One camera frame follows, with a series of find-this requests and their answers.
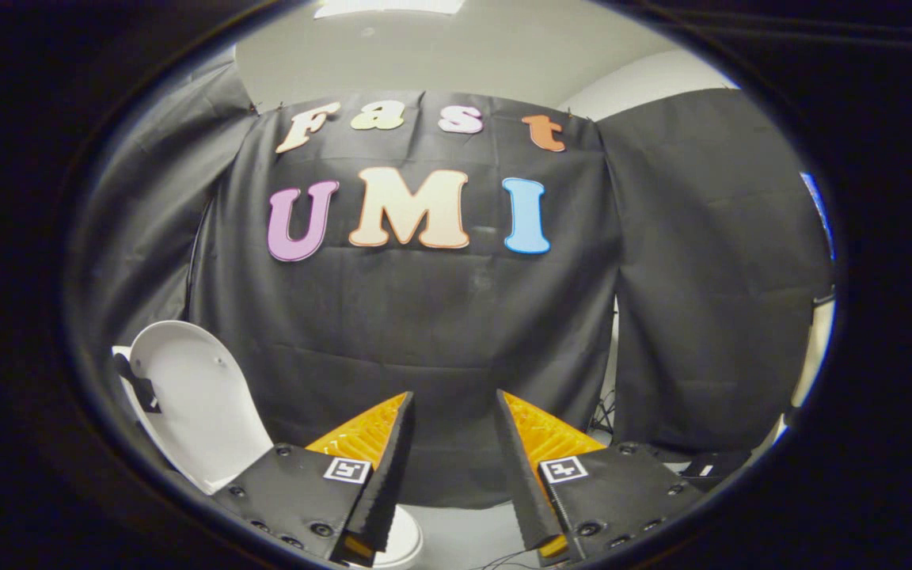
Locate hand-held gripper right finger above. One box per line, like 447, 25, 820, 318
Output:
494, 388, 706, 568

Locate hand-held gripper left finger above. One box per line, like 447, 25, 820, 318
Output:
211, 390, 417, 568

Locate white toilet lid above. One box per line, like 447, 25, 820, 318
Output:
127, 320, 276, 496

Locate white ceramic toilet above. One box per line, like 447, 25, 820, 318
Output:
111, 344, 426, 570

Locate black backdrop cloth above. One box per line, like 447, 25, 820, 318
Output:
185, 89, 625, 509

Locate black box with white label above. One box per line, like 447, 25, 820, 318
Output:
679, 448, 754, 481

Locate plain black curtain cloth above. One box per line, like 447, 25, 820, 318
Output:
66, 46, 260, 382
597, 87, 834, 454

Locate beige office chair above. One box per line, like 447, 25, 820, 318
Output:
788, 296, 836, 411

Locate computer monitor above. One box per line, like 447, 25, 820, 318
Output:
800, 169, 836, 262

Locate ceiling light panel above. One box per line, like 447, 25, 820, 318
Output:
312, 0, 466, 18

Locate black cables behind cloth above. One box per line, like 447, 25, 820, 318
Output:
592, 386, 617, 435

